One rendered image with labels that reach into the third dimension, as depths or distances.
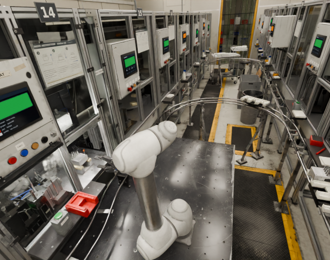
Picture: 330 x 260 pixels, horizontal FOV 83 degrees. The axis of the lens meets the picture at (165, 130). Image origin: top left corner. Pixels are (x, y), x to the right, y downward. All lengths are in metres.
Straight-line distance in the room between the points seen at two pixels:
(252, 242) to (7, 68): 2.30
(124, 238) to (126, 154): 0.84
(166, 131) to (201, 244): 0.86
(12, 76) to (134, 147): 0.64
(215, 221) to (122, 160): 0.96
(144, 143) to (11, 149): 0.63
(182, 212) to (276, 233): 1.40
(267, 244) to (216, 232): 0.94
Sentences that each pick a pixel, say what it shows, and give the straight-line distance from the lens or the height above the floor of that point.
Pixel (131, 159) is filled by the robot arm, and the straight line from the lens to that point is 0.76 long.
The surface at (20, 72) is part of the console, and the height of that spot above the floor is 1.77.
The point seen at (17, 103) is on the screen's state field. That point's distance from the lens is 1.08.
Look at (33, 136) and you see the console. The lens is 1.17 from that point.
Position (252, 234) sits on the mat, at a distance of 2.35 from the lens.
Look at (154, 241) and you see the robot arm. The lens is 1.16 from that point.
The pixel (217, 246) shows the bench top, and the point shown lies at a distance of 1.44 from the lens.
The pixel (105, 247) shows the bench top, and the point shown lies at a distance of 1.50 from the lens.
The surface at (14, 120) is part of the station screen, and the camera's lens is 1.08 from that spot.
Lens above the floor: 1.94
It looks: 31 degrees down
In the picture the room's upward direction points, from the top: 4 degrees counter-clockwise
